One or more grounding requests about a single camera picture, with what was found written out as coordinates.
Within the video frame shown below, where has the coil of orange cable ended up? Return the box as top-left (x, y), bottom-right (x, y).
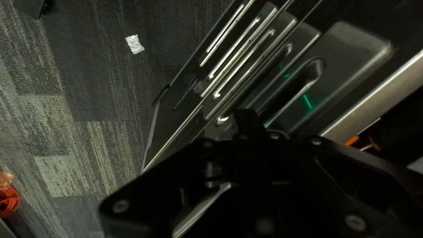
top-left (0, 171), bottom-right (21, 218)

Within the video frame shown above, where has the black drawer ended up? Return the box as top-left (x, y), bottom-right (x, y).
top-left (201, 2), bottom-right (279, 99)
top-left (215, 21), bottom-right (322, 133)
top-left (202, 12), bottom-right (298, 121)
top-left (261, 21), bottom-right (394, 137)
top-left (142, 0), bottom-right (265, 172)

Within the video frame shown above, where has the piece of silver tape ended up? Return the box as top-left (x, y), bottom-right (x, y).
top-left (125, 34), bottom-right (145, 55)

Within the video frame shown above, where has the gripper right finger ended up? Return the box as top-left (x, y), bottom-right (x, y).
top-left (256, 114), bottom-right (423, 238)

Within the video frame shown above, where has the black drawer cabinet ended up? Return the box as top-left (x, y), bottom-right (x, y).
top-left (142, 0), bottom-right (423, 172)

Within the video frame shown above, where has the orange screwdriver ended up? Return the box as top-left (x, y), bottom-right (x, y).
top-left (344, 134), bottom-right (381, 150)

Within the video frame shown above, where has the black furniture foot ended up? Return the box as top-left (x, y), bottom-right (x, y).
top-left (13, 0), bottom-right (55, 19)

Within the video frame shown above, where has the silver drawer handle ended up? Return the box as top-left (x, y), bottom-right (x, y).
top-left (215, 42), bottom-right (294, 127)
top-left (198, 0), bottom-right (256, 68)
top-left (212, 29), bottom-right (276, 100)
top-left (208, 17), bottom-right (261, 80)

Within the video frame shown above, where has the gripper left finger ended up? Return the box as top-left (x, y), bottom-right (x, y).
top-left (98, 109), bottom-right (259, 238)

